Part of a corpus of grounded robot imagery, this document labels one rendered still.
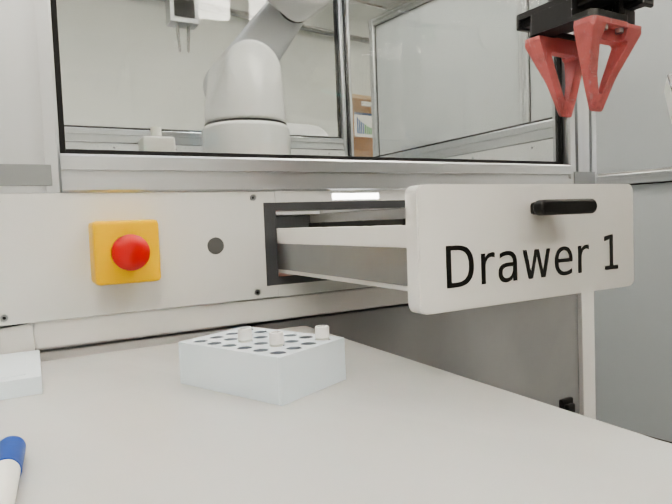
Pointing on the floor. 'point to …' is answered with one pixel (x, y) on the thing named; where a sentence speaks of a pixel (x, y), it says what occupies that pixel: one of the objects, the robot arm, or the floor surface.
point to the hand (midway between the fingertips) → (580, 105)
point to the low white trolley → (316, 440)
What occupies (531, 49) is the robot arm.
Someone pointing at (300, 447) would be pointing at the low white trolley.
